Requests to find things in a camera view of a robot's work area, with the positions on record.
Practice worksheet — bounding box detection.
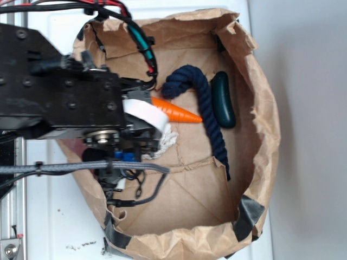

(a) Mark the dark green plastic cucumber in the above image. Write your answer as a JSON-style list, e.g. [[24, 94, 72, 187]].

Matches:
[[211, 71, 236, 129]]

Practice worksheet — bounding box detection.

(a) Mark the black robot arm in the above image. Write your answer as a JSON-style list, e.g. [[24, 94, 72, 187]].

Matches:
[[1, 24, 168, 154]]

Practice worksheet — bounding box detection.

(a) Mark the dark blue rope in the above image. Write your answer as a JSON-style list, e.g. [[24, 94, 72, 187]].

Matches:
[[162, 64, 232, 181]]

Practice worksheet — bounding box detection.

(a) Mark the aluminium frame rail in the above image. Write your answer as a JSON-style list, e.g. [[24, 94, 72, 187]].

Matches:
[[0, 0, 28, 260]]

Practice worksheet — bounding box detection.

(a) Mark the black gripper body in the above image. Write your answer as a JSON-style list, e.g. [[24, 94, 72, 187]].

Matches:
[[29, 52, 160, 152]]

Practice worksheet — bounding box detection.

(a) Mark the red and green cable bundle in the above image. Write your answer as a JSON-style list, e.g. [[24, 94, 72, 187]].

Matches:
[[0, 0, 159, 90]]

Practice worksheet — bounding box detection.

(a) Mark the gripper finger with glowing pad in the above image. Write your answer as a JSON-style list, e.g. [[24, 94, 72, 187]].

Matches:
[[123, 99, 168, 137]]

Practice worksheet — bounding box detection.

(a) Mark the grey braided cable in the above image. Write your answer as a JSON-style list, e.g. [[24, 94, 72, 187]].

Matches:
[[0, 159, 171, 209]]

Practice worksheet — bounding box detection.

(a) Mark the white paper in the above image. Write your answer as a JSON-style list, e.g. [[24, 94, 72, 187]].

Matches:
[[142, 123, 179, 160]]

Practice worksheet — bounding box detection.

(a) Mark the brown paper bag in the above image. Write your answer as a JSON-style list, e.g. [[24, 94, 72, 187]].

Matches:
[[73, 8, 281, 259]]

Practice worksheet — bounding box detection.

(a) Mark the orange plastic carrot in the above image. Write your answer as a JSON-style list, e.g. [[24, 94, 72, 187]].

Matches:
[[151, 97, 203, 124]]

